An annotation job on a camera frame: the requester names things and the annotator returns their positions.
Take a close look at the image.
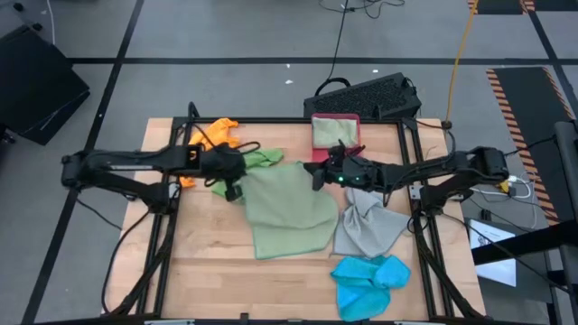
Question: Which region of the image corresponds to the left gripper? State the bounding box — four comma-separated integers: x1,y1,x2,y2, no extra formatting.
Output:
200,143,248,203

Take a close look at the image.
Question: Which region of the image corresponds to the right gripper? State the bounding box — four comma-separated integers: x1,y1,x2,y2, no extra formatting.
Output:
303,139,386,191

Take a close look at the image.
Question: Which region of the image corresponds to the orange microfiber towel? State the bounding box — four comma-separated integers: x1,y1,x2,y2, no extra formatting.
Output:
178,116,240,189

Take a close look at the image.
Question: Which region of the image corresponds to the pale green microfiber towel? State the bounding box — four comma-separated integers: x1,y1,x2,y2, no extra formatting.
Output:
312,116,359,149
238,161,340,261

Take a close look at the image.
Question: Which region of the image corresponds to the bright green microfiber towel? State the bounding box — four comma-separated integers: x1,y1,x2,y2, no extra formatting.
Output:
210,147,284,199

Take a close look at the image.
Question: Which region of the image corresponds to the grey microfiber towel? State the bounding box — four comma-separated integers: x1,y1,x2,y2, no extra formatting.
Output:
332,187,412,259

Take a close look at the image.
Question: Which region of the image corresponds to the blue microfiber towel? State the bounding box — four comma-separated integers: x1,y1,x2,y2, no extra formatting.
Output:
330,255,412,322

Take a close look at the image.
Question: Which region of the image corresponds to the red plastic bin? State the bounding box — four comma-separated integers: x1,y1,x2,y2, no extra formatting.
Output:
310,112,362,163

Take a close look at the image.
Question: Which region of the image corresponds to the black perforated computer case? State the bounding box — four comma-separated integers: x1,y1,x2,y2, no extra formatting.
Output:
303,71,423,121

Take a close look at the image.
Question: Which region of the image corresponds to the black equipment case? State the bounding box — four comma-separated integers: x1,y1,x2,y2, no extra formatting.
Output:
0,24,91,146

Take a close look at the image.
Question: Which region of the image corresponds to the white paper sheet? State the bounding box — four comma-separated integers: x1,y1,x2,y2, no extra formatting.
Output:
469,218,517,288

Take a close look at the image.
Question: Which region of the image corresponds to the black hazard striped mat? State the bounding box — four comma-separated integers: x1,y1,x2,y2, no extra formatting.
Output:
467,0,578,15
485,66,578,227

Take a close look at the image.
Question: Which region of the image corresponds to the black floor cable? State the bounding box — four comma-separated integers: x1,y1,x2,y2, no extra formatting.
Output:
314,0,406,97

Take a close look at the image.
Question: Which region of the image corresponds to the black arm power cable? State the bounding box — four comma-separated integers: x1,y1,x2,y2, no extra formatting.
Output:
101,208,154,315

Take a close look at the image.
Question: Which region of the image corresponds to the long yellow cable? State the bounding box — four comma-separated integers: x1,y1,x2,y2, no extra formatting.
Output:
444,0,480,130

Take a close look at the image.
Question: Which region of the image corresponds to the white power cable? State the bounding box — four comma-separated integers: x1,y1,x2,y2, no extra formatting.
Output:
469,173,541,229

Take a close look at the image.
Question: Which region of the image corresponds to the thin white cable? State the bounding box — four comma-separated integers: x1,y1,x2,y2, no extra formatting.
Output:
44,0,57,46

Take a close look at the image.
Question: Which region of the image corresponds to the black metal cart frame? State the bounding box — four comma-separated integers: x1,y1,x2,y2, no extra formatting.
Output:
471,120,578,325

